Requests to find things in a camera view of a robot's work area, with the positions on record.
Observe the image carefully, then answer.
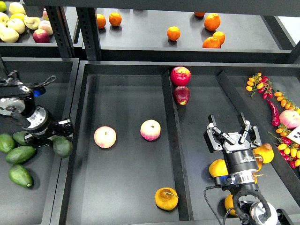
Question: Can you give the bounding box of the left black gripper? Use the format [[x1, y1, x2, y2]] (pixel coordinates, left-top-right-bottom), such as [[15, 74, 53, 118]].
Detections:
[[23, 106, 74, 148]]

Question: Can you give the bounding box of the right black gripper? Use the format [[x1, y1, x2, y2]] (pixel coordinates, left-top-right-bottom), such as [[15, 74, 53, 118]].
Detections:
[[203, 112, 262, 174]]

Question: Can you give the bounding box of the dark green avocado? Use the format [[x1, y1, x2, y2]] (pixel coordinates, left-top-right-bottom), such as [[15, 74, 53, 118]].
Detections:
[[52, 136, 73, 158]]

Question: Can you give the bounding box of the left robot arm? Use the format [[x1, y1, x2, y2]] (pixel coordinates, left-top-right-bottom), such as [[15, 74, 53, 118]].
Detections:
[[0, 60, 75, 147]]

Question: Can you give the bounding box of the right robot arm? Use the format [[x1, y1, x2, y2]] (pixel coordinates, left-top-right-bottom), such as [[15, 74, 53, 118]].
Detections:
[[203, 113, 292, 225]]

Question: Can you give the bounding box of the green avocado centre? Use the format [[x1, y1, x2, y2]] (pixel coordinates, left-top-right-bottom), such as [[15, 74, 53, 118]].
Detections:
[[12, 131, 29, 146]]

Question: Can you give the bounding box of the yellow pear left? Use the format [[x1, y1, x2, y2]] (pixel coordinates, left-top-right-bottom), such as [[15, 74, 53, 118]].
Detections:
[[209, 159, 229, 178]]

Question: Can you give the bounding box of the yellow pear with brown spot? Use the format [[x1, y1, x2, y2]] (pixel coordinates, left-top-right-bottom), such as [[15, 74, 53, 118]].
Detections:
[[253, 143, 274, 164]]

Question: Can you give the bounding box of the green avocado middle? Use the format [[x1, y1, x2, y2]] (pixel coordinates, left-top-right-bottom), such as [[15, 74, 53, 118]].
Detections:
[[6, 146, 36, 165]]

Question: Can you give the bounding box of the green avocado far left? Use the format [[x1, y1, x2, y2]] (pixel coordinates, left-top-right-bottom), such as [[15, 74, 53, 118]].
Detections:
[[0, 133, 16, 153]]

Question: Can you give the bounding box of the green avocado lower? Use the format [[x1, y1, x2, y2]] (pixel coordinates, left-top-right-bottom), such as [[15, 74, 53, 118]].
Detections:
[[8, 165, 33, 188]]

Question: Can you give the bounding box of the yellow pear front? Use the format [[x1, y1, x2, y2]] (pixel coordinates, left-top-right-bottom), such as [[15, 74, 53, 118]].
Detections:
[[224, 194, 237, 216]]

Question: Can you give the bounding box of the yellow pear in middle tray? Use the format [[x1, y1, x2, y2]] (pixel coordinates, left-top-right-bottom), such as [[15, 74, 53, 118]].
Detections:
[[155, 187, 179, 211]]

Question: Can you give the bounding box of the red chili pepper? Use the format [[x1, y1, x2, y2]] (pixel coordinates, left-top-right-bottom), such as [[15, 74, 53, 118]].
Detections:
[[266, 99, 280, 127]]

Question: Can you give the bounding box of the pink apple left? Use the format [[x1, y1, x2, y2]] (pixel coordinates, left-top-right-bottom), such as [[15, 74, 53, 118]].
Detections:
[[94, 126, 117, 149]]

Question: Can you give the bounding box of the pink apple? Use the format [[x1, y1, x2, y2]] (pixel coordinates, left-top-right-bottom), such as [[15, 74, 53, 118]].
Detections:
[[94, 126, 117, 149], [140, 120, 161, 141], [279, 110, 300, 129]]

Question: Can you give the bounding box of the cherry tomato bunch upper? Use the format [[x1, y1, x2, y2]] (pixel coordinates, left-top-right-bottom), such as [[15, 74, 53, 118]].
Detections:
[[246, 72, 273, 99]]

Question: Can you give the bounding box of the cherry tomato bunch lower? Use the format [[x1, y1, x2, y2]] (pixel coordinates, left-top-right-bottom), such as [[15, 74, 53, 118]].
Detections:
[[269, 123, 300, 169]]

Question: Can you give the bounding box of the pink apple far right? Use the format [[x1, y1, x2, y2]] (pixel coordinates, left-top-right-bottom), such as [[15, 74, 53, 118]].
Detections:
[[279, 110, 300, 129]]

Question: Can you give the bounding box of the orange cherry tomato bunch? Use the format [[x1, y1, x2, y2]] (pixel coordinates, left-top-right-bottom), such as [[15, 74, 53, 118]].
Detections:
[[274, 91, 300, 113]]

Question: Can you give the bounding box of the white label card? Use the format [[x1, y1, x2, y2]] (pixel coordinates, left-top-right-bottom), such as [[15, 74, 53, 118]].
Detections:
[[287, 126, 300, 144]]

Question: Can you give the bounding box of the dark red apple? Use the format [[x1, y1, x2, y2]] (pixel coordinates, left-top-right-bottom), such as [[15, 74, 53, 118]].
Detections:
[[173, 86, 190, 105]]

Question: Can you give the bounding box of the black left tray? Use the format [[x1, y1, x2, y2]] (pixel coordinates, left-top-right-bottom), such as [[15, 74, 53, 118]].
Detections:
[[0, 57, 79, 225]]

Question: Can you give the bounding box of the bright red apple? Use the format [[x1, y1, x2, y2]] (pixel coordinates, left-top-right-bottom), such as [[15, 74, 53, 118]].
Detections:
[[170, 66, 191, 86]]

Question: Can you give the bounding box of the black middle tray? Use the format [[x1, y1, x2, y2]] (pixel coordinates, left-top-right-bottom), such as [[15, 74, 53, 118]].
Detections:
[[52, 61, 300, 225]]

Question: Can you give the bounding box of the orange on shelf front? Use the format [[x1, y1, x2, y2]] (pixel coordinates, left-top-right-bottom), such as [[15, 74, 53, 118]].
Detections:
[[202, 37, 221, 48]]

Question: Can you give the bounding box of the red apple on shelf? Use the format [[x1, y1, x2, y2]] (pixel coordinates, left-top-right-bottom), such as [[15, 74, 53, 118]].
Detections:
[[33, 29, 50, 43]]

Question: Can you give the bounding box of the orange on shelf behind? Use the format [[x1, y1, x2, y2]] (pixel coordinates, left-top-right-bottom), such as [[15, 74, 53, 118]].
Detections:
[[213, 31, 225, 45]]

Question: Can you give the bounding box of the pale yellow apple front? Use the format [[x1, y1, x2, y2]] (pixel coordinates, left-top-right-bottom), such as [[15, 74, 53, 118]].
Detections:
[[0, 28, 19, 43]]

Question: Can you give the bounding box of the pale yellow apple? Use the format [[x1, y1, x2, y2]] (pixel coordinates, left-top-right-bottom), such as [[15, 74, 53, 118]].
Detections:
[[7, 18, 25, 34], [23, 15, 40, 30], [0, 28, 19, 43]]

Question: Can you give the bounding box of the pink peach on shelf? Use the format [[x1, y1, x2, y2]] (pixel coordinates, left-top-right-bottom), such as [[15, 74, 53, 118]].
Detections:
[[38, 20, 53, 36]]

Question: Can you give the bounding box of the pale yellow apple right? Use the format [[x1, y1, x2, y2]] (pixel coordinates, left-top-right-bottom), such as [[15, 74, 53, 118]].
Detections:
[[23, 15, 40, 30]]

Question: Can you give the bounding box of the pale yellow apple middle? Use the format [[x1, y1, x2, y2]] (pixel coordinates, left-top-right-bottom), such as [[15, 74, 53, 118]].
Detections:
[[7, 18, 25, 34]]

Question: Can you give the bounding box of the orange on shelf centre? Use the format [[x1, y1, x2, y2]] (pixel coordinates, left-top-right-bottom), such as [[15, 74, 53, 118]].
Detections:
[[167, 26, 181, 41]]

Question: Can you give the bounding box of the orange on shelf left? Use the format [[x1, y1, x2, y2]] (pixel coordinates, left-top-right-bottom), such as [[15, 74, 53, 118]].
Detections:
[[96, 14, 106, 29]]

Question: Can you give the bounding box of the yellow lemon on shelf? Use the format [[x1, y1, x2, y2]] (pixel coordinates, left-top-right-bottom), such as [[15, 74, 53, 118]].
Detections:
[[10, 13, 25, 21]]

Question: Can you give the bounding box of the black upper shelf tray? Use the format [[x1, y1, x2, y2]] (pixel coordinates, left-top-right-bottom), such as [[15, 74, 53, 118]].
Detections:
[[73, 7, 298, 64]]

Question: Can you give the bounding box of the black shelf post left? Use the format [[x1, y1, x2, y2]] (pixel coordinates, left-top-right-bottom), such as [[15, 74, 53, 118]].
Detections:
[[45, 6, 75, 58]]

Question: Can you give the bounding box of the black shelf post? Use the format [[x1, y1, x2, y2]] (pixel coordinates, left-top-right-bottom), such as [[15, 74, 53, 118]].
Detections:
[[76, 7, 102, 61], [45, 6, 75, 58]]

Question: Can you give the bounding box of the black shelf post right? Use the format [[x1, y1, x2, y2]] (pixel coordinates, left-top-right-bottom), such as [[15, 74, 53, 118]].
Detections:
[[76, 7, 102, 61]]

